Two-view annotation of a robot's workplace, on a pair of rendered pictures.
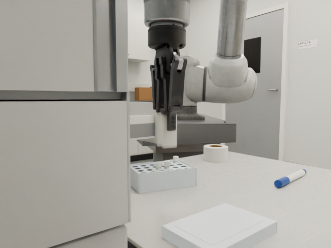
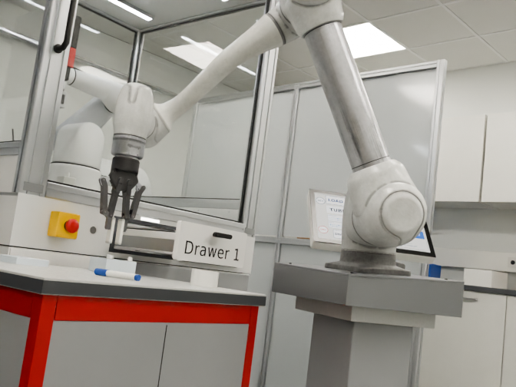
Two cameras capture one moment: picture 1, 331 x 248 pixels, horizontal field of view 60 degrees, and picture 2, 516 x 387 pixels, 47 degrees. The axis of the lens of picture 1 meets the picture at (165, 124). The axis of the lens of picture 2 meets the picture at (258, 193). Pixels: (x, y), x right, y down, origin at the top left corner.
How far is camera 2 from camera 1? 179 cm
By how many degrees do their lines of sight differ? 79
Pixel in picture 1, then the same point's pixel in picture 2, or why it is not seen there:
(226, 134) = (337, 289)
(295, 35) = not seen: outside the picture
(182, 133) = (299, 279)
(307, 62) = not seen: outside the picture
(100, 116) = (10, 201)
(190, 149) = (322, 311)
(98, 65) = (13, 183)
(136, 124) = (164, 239)
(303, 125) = not seen: outside the picture
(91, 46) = (14, 176)
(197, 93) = (351, 229)
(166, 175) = (97, 260)
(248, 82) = (368, 206)
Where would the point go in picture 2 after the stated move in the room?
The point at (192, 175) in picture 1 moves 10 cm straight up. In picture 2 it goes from (104, 264) to (110, 226)
